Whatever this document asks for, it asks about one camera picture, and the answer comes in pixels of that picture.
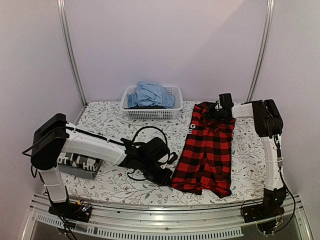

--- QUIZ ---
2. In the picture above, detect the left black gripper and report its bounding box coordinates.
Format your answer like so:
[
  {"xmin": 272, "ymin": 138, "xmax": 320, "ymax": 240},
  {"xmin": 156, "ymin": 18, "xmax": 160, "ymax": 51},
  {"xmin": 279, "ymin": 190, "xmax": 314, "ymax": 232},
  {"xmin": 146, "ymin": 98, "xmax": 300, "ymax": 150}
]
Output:
[{"xmin": 139, "ymin": 158, "xmax": 173, "ymax": 188}]

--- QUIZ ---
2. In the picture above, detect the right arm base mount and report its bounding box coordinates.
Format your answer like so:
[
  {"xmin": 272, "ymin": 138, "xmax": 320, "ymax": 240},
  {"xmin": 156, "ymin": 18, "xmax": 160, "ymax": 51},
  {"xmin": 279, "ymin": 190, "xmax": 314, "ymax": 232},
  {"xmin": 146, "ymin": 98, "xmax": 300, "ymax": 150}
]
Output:
[{"xmin": 240, "ymin": 198, "xmax": 285, "ymax": 235}]

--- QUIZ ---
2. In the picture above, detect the floral tablecloth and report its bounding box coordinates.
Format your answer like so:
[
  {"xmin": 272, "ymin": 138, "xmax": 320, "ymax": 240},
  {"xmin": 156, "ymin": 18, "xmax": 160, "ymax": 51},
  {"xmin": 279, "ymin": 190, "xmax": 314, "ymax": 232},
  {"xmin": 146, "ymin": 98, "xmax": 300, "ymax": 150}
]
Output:
[{"xmin": 61, "ymin": 101, "xmax": 275, "ymax": 206}]

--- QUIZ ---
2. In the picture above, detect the aluminium front rail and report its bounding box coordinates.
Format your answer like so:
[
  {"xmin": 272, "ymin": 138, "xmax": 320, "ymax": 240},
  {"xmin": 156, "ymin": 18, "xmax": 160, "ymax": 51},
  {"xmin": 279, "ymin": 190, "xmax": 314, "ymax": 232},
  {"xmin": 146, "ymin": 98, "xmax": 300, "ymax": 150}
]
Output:
[{"xmin": 21, "ymin": 193, "xmax": 317, "ymax": 240}]

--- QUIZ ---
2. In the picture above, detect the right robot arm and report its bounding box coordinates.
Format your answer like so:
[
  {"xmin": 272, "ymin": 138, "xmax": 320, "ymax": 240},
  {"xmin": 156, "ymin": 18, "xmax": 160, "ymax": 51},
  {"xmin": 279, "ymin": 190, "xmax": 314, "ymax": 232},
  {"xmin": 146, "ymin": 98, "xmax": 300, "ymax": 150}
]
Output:
[{"xmin": 208, "ymin": 94, "xmax": 287, "ymax": 218}]

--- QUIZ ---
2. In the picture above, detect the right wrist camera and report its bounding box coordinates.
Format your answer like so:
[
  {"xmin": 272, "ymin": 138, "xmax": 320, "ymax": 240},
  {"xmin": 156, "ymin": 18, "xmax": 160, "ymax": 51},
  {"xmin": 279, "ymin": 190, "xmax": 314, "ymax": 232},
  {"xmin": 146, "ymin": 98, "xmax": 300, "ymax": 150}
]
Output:
[{"xmin": 215, "ymin": 93, "xmax": 234, "ymax": 111}]

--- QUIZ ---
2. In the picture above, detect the red black plaid shirt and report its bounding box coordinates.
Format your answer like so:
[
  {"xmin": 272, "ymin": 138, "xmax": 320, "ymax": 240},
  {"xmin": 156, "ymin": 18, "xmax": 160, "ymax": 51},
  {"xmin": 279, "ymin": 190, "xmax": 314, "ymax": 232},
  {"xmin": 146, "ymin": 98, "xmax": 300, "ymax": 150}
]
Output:
[{"xmin": 171, "ymin": 102, "xmax": 236, "ymax": 198}]

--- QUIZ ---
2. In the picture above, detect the folded grey shirt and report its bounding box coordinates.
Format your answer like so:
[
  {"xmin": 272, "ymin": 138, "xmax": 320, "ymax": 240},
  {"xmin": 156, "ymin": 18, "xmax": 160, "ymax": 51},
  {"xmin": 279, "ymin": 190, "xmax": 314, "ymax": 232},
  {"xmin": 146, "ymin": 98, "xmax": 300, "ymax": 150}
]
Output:
[{"xmin": 58, "ymin": 162, "xmax": 102, "ymax": 180}]

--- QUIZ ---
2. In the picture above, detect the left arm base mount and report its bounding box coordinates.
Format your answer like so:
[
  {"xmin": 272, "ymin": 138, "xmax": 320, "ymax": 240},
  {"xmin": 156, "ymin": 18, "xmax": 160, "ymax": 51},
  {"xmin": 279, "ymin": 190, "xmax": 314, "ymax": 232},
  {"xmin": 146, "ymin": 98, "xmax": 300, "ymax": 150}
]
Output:
[{"xmin": 48, "ymin": 193, "xmax": 92, "ymax": 223}]

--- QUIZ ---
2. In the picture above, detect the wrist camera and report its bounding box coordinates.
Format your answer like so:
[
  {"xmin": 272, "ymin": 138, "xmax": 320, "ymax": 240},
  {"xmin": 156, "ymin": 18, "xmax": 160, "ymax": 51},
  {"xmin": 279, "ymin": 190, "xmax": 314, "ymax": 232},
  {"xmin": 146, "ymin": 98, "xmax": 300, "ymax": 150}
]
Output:
[
  {"xmin": 145, "ymin": 137, "xmax": 178, "ymax": 169},
  {"xmin": 215, "ymin": 93, "xmax": 234, "ymax": 111}
]

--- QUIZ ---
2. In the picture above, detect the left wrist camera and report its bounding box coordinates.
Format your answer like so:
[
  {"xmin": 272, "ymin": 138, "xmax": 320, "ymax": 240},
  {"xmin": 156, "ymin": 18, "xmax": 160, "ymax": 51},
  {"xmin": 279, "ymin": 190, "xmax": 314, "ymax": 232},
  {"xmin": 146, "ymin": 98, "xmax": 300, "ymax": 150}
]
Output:
[{"xmin": 145, "ymin": 137, "xmax": 178, "ymax": 169}]

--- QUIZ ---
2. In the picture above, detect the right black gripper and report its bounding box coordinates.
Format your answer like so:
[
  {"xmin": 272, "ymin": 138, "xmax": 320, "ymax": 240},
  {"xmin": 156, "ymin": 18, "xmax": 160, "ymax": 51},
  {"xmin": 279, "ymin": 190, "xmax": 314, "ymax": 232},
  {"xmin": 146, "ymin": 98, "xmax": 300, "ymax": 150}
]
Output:
[{"xmin": 203, "ymin": 104, "xmax": 225, "ymax": 125}]

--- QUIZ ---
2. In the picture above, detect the right aluminium post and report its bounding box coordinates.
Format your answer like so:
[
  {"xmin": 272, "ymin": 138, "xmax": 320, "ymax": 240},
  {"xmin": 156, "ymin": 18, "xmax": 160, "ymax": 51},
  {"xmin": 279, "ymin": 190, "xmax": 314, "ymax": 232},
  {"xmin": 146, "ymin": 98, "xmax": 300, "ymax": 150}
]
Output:
[{"xmin": 245, "ymin": 0, "xmax": 275, "ymax": 102}]

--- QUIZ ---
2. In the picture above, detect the left aluminium post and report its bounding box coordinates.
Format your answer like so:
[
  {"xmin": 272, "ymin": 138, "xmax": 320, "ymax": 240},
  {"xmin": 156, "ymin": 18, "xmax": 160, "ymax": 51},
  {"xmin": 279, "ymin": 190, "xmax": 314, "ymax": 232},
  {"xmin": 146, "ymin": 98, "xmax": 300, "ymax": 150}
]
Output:
[{"xmin": 56, "ymin": 0, "xmax": 88, "ymax": 107}]

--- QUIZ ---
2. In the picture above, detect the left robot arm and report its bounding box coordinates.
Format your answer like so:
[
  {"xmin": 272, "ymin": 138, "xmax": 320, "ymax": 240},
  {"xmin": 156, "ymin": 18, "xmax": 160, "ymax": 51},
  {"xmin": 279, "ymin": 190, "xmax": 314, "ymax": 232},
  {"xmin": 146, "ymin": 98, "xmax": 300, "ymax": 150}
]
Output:
[{"xmin": 22, "ymin": 113, "xmax": 172, "ymax": 217}]

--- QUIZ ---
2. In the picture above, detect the blue shirt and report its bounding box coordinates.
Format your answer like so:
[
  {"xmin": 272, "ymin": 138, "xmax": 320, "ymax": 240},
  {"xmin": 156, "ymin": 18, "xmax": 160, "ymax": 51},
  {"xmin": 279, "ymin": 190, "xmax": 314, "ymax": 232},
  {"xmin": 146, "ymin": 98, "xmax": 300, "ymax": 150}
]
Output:
[{"xmin": 127, "ymin": 81, "xmax": 176, "ymax": 109}]

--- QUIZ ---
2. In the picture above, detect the folded black white plaid shirt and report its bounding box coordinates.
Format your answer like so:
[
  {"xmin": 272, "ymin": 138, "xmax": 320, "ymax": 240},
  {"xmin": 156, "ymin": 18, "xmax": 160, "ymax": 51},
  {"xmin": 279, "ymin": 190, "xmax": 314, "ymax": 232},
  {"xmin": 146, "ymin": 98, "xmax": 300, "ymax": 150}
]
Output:
[{"xmin": 57, "ymin": 153, "xmax": 101, "ymax": 172}]

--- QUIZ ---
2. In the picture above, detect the white plastic basket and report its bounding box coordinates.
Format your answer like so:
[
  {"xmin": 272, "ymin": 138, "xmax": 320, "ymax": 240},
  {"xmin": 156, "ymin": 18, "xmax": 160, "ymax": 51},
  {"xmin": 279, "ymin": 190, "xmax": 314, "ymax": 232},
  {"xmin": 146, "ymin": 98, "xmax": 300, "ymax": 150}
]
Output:
[{"xmin": 119, "ymin": 84, "xmax": 183, "ymax": 120}]

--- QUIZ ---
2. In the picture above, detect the aluminium post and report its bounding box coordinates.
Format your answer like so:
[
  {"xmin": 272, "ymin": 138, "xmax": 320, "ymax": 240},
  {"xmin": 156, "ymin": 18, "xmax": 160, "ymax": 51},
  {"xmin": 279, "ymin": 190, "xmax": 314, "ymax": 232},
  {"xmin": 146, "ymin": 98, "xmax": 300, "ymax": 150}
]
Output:
[
  {"xmin": 56, "ymin": 0, "xmax": 88, "ymax": 107},
  {"xmin": 245, "ymin": 0, "xmax": 275, "ymax": 102}
]

